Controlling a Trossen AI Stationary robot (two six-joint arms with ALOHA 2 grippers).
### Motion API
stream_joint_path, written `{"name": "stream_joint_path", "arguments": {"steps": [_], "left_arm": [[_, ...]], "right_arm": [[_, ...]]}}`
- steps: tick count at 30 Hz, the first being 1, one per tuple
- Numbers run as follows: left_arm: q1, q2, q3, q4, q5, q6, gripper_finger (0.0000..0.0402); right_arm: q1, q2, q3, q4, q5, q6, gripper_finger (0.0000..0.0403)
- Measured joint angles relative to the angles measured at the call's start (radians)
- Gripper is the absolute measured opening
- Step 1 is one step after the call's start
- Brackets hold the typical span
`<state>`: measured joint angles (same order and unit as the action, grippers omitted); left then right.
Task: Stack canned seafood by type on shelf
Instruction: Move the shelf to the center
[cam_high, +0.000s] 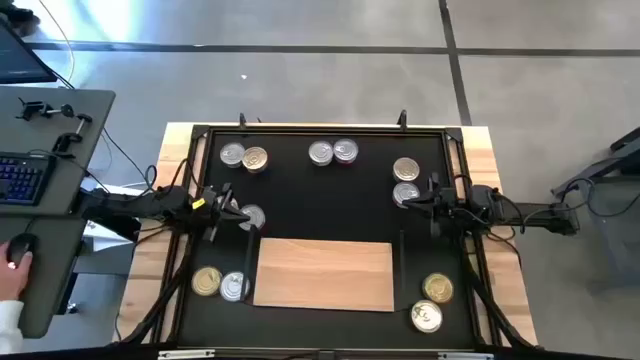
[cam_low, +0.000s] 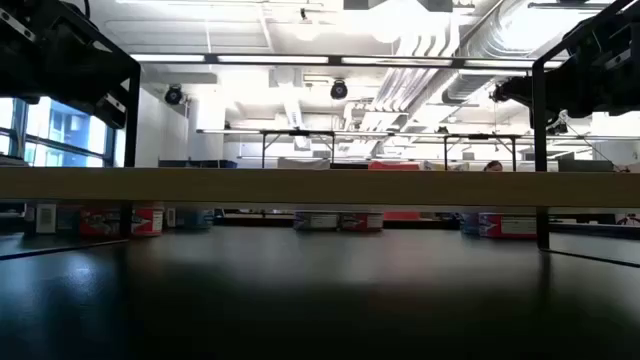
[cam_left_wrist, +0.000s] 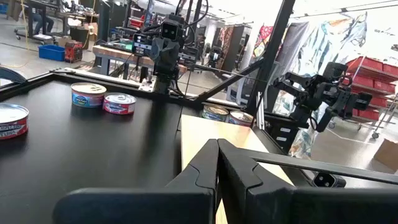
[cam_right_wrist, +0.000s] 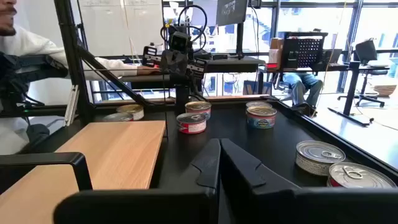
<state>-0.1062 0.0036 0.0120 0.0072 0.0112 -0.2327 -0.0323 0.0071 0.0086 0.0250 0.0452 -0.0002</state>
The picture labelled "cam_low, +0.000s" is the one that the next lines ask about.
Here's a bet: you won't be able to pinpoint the blue label seafood can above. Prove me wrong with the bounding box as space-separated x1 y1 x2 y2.
175 208 216 231
293 211 341 232
23 203 82 236
460 212 482 236

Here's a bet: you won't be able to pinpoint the red label seafood can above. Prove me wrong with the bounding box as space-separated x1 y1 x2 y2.
79 207 165 238
340 212 385 233
478 213 539 240

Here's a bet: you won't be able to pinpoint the dark background monitor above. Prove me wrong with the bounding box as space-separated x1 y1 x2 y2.
558 158 616 174

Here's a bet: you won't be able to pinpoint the black round ceiling spotlight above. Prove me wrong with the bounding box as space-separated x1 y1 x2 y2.
163 83 185 107
491 79 515 105
329 78 350 101

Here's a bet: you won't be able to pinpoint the dark blue background bench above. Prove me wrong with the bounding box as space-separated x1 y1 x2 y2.
158 158 239 169

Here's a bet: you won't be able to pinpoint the white ceiling pipes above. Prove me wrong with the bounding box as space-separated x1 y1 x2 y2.
344 9 481 134

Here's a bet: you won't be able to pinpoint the red room partition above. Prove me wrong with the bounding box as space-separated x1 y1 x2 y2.
368 160 422 222

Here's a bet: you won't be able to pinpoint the light wooden board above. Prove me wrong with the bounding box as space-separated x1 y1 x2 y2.
0 0 640 269

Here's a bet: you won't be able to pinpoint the black table mat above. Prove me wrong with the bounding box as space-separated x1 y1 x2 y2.
0 225 640 360

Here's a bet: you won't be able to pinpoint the silver ceiling air duct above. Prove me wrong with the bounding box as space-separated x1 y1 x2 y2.
442 0 566 106

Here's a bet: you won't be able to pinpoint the black background station frame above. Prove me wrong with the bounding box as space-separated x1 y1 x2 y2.
443 132 519 172
259 129 336 170

